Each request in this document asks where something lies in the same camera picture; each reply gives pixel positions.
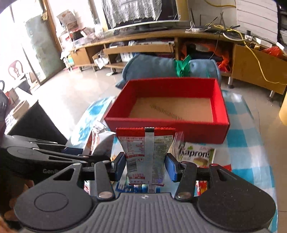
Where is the red white snack packet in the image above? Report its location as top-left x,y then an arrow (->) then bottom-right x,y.
116,127 -> 176,186

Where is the Kaprons wafer packet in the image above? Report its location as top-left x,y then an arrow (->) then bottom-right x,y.
177,142 -> 216,167

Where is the blue checked tablecloth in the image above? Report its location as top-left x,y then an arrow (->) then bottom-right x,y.
67,89 -> 279,233

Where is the red cardboard box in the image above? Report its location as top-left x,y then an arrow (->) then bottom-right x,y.
105,78 -> 230,144

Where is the blue rolled blanket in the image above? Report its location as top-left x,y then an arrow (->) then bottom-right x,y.
116,54 -> 221,89

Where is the wooden TV cabinet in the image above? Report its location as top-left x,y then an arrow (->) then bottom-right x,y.
65,29 -> 286,95

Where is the orange plastic bag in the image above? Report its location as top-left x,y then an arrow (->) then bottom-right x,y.
180,43 -> 232,72

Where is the flat screen television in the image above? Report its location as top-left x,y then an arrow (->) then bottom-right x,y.
102,0 -> 190,35

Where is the lace television cover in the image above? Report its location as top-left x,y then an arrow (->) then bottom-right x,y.
102,0 -> 163,29

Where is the green strap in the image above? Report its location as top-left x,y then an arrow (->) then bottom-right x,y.
174,55 -> 192,79

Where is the yellow cable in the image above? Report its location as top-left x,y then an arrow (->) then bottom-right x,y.
204,0 -> 287,85

